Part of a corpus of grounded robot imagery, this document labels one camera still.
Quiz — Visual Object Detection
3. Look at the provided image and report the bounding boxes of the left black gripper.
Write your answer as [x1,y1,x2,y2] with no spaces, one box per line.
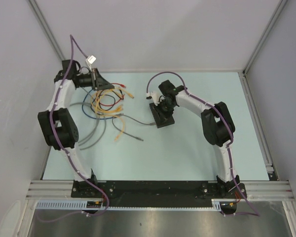
[77,69,114,91]

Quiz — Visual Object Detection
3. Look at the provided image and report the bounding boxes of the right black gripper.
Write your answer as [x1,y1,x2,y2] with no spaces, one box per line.
[153,100,176,124]

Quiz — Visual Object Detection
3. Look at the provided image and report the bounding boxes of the black network switch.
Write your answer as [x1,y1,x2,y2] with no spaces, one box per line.
[149,103,175,128]

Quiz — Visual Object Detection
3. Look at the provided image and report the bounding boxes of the red ethernet cable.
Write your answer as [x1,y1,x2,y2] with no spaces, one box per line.
[93,82,127,107]

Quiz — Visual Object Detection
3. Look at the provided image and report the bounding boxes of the blue ethernet cable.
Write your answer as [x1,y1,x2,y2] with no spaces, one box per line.
[81,88,124,120]

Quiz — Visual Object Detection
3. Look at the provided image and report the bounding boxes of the long grey ethernet cable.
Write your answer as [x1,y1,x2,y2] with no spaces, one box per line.
[69,102,108,151]

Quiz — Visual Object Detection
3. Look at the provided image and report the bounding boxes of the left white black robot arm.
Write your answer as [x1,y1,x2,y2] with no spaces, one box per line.
[37,59,114,198]

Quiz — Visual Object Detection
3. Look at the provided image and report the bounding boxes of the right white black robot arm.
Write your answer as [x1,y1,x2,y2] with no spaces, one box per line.
[149,80,239,198]

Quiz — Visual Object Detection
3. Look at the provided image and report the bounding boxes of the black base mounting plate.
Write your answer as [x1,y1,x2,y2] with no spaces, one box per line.
[71,180,246,198]

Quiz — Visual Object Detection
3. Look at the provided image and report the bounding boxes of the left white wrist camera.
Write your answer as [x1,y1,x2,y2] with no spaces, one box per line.
[85,55,96,70]

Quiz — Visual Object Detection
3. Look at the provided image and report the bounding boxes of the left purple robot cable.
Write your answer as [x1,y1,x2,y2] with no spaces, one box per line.
[36,34,111,222]

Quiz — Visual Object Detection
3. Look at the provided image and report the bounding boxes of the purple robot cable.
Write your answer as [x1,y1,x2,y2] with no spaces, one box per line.
[146,71,260,217]
[36,34,111,222]

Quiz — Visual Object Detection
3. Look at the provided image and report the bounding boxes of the white slotted cable duct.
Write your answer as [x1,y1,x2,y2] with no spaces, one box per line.
[36,199,237,213]

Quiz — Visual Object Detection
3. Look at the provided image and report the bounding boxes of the aluminium frame rail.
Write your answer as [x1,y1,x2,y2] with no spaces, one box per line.
[26,180,295,201]

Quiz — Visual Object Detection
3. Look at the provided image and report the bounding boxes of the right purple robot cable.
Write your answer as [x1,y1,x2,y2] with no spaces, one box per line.
[146,71,260,217]

